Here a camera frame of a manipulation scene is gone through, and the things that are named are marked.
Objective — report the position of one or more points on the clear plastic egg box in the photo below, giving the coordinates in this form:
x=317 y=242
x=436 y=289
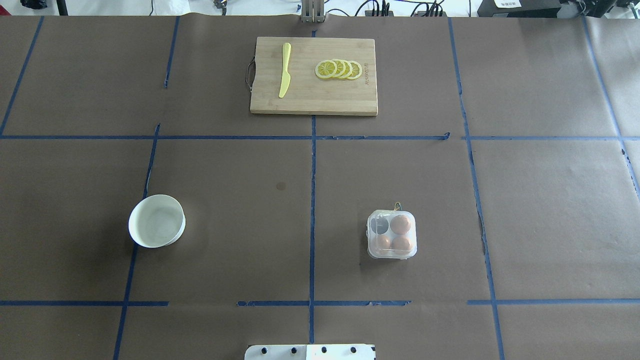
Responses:
x=378 y=223

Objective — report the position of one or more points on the brown egg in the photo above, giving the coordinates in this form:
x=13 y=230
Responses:
x=402 y=244
x=383 y=243
x=401 y=224

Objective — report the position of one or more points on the black computer box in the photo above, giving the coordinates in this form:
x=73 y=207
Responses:
x=519 y=8

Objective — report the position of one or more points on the wooden cutting board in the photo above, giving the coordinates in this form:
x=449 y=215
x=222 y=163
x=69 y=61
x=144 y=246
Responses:
x=309 y=95

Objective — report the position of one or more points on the yellow plastic knife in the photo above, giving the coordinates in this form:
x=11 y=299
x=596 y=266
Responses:
x=285 y=73

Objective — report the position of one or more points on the yellow lemon slice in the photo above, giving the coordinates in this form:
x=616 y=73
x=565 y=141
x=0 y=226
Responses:
x=326 y=69
x=356 y=70
x=341 y=68
x=348 y=69

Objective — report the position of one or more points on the white round bowl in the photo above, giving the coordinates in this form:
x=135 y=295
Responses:
x=157 y=221

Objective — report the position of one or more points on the orange black usb hub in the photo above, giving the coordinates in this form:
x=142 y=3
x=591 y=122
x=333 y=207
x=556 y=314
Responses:
x=421 y=12

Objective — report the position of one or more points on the aluminium frame post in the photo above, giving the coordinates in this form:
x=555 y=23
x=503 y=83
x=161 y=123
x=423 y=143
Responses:
x=313 y=11

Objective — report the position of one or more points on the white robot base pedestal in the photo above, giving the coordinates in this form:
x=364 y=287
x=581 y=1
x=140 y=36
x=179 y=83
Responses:
x=349 y=351

